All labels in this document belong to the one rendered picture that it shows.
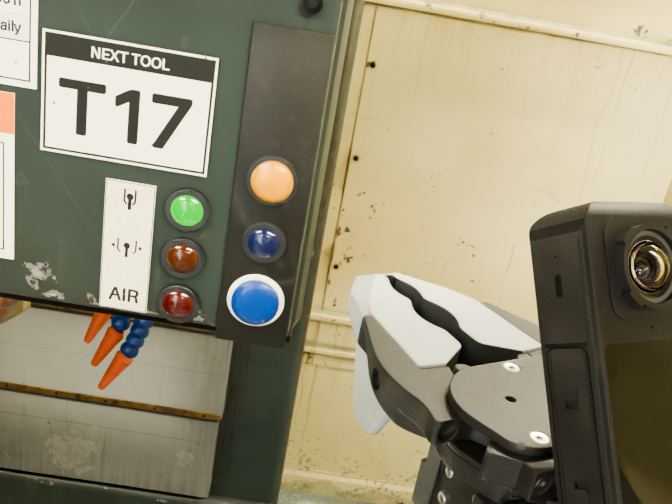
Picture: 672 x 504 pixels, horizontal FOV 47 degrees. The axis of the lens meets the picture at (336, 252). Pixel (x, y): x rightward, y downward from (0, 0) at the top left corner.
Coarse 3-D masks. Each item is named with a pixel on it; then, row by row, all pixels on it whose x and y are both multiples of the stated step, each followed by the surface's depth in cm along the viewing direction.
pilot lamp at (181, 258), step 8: (176, 248) 48; (184, 248) 48; (168, 256) 48; (176, 256) 48; (184, 256) 48; (192, 256) 48; (168, 264) 48; (176, 264) 48; (184, 264) 48; (192, 264) 48; (184, 272) 48
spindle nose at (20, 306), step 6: (0, 300) 68; (6, 300) 69; (12, 300) 69; (18, 300) 70; (0, 306) 68; (6, 306) 69; (12, 306) 70; (18, 306) 71; (24, 306) 71; (0, 312) 69; (6, 312) 69; (12, 312) 70; (18, 312) 71; (0, 318) 69; (6, 318) 70; (12, 318) 70
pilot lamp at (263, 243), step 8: (256, 232) 47; (264, 232) 47; (272, 232) 47; (248, 240) 47; (256, 240) 47; (264, 240) 47; (272, 240) 47; (256, 248) 47; (264, 248) 47; (272, 248) 47; (264, 256) 48
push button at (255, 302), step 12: (240, 288) 48; (252, 288) 48; (264, 288) 48; (240, 300) 48; (252, 300) 48; (264, 300) 48; (276, 300) 48; (240, 312) 49; (252, 312) 49; (264, 312) 49; (276, 312) 49; (252, 324) 49
